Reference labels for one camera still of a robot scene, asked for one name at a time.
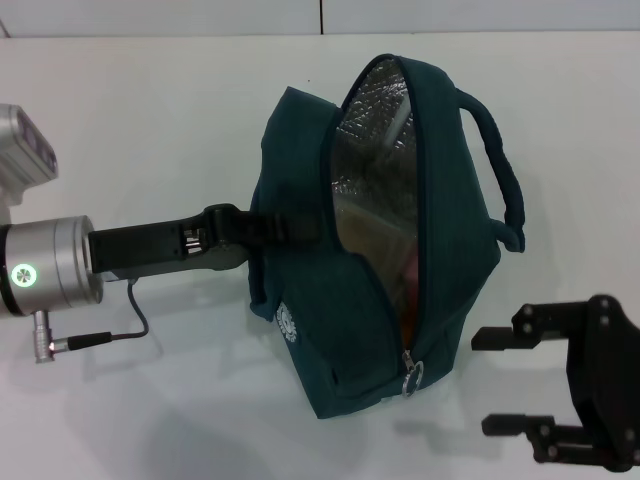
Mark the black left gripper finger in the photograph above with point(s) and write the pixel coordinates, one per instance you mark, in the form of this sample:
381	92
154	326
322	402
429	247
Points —
270	230

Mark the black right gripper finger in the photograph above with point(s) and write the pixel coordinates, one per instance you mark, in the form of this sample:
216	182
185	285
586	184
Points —
540	435
530	330

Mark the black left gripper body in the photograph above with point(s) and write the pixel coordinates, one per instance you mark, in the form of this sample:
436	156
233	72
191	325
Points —
150	247

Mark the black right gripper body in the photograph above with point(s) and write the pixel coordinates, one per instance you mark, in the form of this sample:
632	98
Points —
605	380

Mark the yellow banana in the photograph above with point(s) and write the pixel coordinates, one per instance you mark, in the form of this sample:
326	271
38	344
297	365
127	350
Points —
406	322

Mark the dark teal lunch bag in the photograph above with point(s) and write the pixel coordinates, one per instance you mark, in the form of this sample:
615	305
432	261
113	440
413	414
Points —
450	225

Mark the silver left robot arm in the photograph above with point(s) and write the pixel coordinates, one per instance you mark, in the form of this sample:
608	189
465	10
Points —
47	265

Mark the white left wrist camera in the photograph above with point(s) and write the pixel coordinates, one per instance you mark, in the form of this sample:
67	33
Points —
25	150

